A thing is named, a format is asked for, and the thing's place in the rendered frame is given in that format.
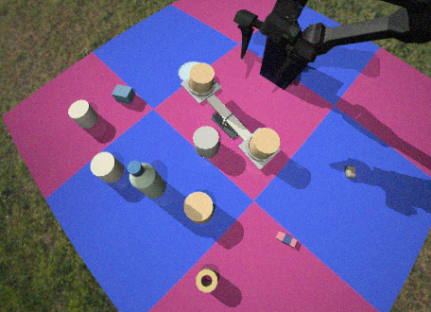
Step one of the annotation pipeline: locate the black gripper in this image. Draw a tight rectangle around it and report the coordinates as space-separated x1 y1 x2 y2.
233 0 316 77

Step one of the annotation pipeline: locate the grey balance beam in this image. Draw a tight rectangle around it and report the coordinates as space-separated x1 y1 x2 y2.
181 78 281 169

